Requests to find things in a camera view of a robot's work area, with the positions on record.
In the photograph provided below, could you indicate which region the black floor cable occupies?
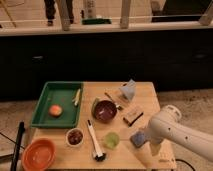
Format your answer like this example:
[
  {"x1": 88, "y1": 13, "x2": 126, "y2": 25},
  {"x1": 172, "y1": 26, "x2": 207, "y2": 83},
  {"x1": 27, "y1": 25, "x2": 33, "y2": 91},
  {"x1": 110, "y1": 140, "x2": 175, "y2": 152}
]
[{"x1": 175, "y1": 158, "x2": 198, "y2": 171}]

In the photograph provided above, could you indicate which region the white handled dish brush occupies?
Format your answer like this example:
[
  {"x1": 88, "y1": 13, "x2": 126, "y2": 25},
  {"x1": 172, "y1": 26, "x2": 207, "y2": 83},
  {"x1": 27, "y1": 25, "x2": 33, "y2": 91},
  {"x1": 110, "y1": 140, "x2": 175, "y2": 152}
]
[{"x1": 87, "y1": 120, "x2": 106, "y2": 162}]

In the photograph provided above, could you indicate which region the green base white object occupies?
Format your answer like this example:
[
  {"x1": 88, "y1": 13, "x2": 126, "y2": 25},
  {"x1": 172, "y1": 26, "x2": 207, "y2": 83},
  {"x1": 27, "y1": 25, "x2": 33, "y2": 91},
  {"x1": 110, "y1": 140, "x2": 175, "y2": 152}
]
[{"x1": 81, "y1": 0, "x2": 111, "y2": 25}]

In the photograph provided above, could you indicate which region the orange bowl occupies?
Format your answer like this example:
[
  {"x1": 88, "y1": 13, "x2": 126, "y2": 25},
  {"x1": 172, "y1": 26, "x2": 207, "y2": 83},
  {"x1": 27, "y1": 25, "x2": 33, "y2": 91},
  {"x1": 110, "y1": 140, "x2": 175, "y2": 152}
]
[{"x1": 21, "y1": 138, "x2": 56, "y2": 171}]

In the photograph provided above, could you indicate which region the green plastic cup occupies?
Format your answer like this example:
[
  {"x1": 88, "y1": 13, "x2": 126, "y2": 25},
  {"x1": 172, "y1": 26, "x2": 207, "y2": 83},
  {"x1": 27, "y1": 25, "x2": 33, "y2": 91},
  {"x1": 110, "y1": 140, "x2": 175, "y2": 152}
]
[{"x1": 103, "y1": 132, "x2": 120, "y2": 149}]

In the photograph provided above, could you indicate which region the yellow green banana toy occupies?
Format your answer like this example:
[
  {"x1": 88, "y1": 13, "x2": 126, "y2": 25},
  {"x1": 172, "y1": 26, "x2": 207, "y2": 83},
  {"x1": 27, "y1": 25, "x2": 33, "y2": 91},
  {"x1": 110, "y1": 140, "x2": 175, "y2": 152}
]
[{"x1": 72, "y1": 89, "x2": 81, "y2": 106}]

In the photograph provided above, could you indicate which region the green plastic tray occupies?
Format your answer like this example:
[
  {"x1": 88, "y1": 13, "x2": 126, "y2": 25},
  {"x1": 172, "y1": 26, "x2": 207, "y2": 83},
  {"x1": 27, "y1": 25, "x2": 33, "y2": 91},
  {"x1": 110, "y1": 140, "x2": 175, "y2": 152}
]
[{"x1": 31, "y1": 81, "x2": 83, "y2": 129}]

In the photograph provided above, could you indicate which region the purple bowl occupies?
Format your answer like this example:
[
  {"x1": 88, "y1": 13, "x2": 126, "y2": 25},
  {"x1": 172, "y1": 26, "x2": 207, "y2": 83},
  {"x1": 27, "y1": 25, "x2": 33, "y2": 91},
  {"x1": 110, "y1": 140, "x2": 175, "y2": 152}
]
[{"x1": 92, "y1": 100, "x2": 117, "y2": 123}]

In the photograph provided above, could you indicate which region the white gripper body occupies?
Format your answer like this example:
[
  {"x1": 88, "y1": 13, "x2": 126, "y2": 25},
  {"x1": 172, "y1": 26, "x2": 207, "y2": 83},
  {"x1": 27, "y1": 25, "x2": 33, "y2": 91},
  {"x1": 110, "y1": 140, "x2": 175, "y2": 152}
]
[{"x1": 145, "y1": 134, "x2": 163, "y2": 156}]

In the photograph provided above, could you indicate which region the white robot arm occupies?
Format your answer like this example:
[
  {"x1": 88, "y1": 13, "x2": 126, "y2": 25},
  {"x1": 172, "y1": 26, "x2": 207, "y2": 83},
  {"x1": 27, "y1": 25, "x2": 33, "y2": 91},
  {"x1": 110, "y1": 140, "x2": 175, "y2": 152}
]
[{"x1": 145, "y1": 105, "x2": 213, "y2": 162}]

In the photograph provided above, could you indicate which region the orange peach fruit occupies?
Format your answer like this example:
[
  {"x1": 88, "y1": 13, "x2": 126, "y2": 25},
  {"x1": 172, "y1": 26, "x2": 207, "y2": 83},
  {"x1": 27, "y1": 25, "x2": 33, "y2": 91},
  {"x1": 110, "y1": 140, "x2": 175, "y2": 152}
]
[{"x1": 48, "y1": 104, "x2": 63, "y2": 117}]

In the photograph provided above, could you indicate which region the blue sponge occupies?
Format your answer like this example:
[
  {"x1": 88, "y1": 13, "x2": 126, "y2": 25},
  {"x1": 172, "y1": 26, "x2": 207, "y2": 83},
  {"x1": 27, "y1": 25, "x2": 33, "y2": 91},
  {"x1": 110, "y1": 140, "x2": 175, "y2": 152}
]
[{"x1": 130, "y1": 131, "x2": 146, "y2": 148}]

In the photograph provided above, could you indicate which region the black pole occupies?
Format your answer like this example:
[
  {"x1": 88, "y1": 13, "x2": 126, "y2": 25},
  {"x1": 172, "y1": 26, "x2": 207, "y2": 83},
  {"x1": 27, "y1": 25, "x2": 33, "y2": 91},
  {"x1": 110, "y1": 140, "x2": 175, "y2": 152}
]
[{"x1": 10, "y1": 122, "x2": 25, "y2": 171}]

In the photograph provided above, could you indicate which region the small white bowl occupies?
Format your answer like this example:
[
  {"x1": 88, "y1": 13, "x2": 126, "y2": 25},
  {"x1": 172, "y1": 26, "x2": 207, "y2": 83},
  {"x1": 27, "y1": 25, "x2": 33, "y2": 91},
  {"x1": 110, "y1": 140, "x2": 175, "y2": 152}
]
[{"x1": 65, "y1": 128, "x2": 84, "y2": 147}]

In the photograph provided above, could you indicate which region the wooden handled utensil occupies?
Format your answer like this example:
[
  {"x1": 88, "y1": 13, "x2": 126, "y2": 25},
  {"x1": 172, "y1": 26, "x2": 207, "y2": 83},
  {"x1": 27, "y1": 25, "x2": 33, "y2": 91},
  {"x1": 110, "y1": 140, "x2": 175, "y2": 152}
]
[{"x1": 104, "y1": 92, "x2": 123, "y2": 111}]

